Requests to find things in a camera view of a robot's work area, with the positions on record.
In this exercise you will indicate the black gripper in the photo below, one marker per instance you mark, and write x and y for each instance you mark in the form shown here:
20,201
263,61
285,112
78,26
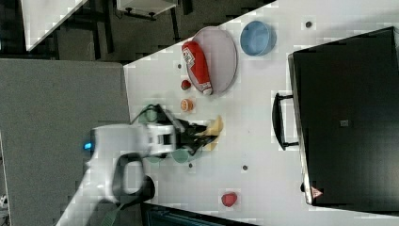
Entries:
185,136

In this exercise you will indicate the peeled plush banana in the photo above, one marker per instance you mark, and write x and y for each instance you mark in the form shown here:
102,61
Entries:
214,128

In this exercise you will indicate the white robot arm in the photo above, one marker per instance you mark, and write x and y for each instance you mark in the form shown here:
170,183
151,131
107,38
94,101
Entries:
116,171

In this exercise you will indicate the green mug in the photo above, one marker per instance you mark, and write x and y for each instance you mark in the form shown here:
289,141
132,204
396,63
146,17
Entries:
184,155

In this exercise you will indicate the orange slice toy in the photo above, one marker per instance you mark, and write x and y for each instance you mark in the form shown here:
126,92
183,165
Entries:
186,105

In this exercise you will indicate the green colander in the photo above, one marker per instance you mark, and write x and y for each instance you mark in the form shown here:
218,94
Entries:
150,114

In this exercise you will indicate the small red strawberry toy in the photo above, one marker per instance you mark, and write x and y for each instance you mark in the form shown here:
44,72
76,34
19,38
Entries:
185,85

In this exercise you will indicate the red plush ketchup bottle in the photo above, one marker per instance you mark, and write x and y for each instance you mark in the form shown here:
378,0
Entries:
197,67

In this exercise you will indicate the large red strawberry toy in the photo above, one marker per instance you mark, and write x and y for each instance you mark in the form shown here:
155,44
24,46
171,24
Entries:
229,199

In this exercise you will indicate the grey round plate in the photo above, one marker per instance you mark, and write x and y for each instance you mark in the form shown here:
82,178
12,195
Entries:
221,56

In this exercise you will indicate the blue bowl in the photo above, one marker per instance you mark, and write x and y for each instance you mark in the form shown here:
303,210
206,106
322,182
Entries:
258,38

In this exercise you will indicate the white side table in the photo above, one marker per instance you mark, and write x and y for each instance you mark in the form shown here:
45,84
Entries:
42,17

